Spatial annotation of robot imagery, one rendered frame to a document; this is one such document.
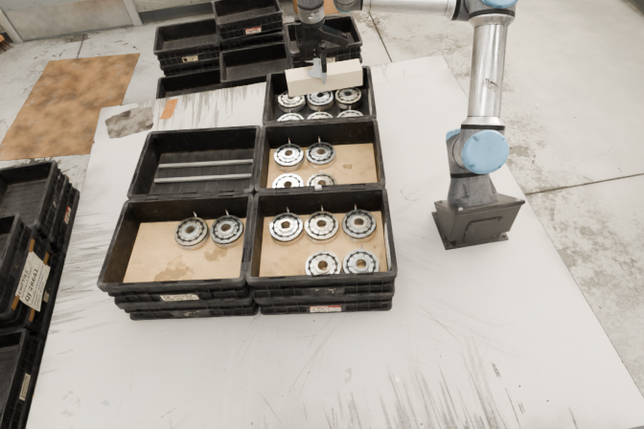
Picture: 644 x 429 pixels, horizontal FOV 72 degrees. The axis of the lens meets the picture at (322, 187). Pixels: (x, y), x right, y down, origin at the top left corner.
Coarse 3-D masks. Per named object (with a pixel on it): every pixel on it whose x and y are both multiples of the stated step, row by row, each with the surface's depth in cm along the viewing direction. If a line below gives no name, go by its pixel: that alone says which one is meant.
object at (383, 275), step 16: (272, 192) 134; (288, 192) 133; (304, 192) 133; (320, 192) 132; (336, 192) 132; (384, 192) 131; (256, 208) 130; (384, 208) 127; (368, 272) 115; (384, 272) 114
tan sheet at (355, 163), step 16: (368, 144) 158; (272, 160) 156; (336, 160) 154; (352, 160) 153; (368, 160) 153; (272, 176) 151; (304, 176) 150; (336, 176) 149; (352, 176) 149; (368, 176) 148
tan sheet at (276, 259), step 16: (304, 224) 138; (272, 240) 135; (304, 240) 134; (336, 240) 133; (368, 240) 132; (272, 256) 131; (288, 256) 131; (304, 256) 130; (384, 256) 129; (272, 272) 128; (288, 272) 127; (304, 272) 127
